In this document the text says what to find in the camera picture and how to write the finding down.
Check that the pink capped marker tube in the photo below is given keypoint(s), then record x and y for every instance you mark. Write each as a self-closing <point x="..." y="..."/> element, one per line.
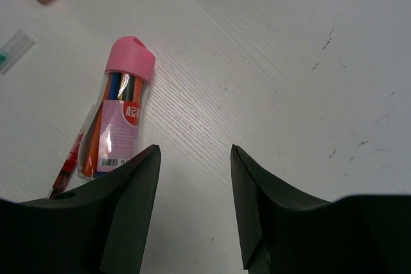
<point x="111" y="135"/>

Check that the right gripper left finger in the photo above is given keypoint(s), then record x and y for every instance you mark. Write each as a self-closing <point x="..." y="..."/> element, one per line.
<point x="98" y="227"/>

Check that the red pen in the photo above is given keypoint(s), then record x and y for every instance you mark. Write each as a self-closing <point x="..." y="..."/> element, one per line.
<point x="68" y="168"/>

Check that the green pen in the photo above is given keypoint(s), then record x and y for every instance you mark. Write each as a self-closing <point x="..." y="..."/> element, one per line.
<point x="14" y="49"/>

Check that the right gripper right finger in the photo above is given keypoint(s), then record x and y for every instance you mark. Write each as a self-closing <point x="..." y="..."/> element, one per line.
<point x="285" y="230"/>

